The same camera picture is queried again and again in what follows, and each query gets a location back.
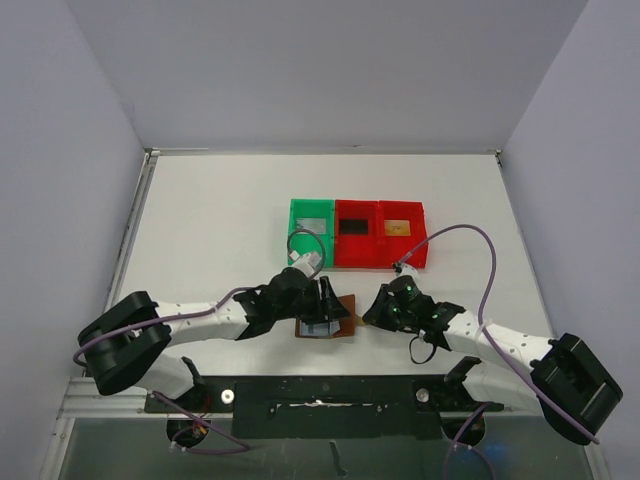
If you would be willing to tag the black card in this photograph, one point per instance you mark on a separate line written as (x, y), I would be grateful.
(353, 226)

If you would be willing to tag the gold VIP card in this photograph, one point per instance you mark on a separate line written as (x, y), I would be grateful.
(397, 227)

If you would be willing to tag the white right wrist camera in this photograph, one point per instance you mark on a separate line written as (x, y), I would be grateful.
(404, 269)

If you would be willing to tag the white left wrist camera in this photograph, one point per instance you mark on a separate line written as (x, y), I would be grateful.
(307, 263)

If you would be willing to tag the red plastic bin right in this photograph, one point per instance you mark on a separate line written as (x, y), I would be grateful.
(394, 248)

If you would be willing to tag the aluminium left frame rail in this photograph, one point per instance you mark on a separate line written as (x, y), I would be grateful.
(135, 214)

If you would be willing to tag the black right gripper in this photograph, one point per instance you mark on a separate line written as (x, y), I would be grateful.
(382, 310)

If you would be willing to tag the silver VIP card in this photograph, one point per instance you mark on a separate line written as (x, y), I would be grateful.
(317, 225)

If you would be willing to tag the green plastic bin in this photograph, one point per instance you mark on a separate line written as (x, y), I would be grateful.
(313, 208)

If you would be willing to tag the red plastic bin middle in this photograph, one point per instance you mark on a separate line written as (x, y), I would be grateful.
(356, 251)

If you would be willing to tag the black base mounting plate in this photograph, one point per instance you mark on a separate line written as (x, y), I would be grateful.
(333, 407)

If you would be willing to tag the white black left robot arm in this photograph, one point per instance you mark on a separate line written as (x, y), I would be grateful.
(125, 346)

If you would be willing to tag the aluminium frame rail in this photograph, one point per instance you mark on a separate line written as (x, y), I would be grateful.
(82, 399)
(135, 214)

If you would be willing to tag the aluminium front frame rail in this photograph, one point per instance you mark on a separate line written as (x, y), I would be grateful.
(82, 399)

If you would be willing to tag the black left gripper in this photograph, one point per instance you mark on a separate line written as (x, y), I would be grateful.
(324, 298)

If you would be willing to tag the brown leather card holder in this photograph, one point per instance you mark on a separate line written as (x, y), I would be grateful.
(347, 325)

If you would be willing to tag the red plastic bin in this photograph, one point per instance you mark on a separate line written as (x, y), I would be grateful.
(356, 251)
(394, 248)

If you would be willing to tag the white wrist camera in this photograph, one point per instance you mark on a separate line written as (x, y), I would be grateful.
(404, 269)
(307, 263)

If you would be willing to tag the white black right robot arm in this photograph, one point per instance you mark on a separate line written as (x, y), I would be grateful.
(561, 379)

